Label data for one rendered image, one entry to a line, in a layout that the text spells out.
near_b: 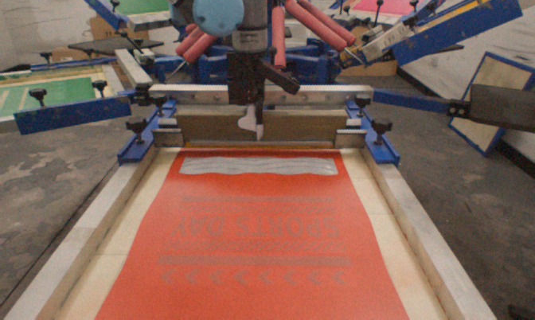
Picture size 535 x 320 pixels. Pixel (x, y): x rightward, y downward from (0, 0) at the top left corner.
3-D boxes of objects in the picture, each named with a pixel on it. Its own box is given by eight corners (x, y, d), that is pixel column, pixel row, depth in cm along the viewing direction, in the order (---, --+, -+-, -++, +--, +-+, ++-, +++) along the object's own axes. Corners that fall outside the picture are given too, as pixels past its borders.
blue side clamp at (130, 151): (145, 181, 71) (139, 154, 67) (123, 181, 71) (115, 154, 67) (178, 124, 97) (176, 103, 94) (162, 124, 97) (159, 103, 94)
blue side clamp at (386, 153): (394, 182, 70) (400, 155, 67) (372, 182, 70) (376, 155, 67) (359, 125, 97) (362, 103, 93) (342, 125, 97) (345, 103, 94)
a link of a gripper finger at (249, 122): (239, 140, 77) (237, 103, 74) (263, 140, 76) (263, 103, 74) (238, 144, 74) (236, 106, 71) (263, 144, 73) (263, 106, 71)
